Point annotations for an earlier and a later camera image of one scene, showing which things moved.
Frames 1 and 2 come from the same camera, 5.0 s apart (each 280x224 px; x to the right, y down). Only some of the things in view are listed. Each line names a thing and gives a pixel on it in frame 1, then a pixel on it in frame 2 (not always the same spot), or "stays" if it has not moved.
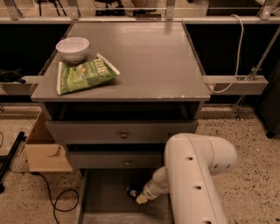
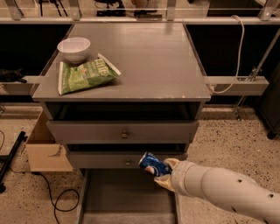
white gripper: [150, 192] -> [181, 176]
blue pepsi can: [134, 192] -> [154, 164]
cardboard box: [44, 153] stays
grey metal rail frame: [218, 85] stays
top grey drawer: [118, 132] stays
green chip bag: [73, 77] stays
